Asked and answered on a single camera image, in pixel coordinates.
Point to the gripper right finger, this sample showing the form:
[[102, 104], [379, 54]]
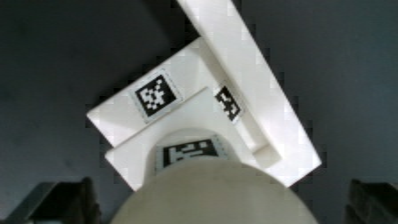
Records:
[[372, 207]]

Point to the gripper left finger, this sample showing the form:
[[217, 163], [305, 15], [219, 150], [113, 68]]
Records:
[[59, 204]]

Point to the white lamp bulb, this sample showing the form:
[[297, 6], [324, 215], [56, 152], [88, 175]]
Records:
[[209, 190]]

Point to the white lamp base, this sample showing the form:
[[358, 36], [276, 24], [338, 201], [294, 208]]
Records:
[[177, 117]]

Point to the white U-shaped fence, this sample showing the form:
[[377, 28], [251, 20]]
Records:
[[223, 30]]

